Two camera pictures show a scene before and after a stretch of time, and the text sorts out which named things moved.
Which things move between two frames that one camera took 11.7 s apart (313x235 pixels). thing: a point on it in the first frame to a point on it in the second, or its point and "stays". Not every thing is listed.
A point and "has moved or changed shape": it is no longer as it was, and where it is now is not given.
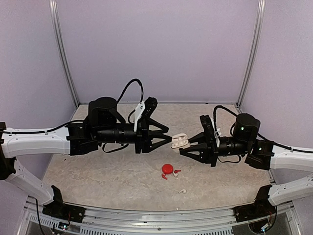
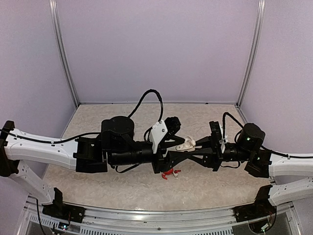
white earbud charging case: (180, 141) has moved or changed shape
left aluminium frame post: (57, 32) stays
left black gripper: (144, 139) to (167, 162)
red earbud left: (163, 175) stays
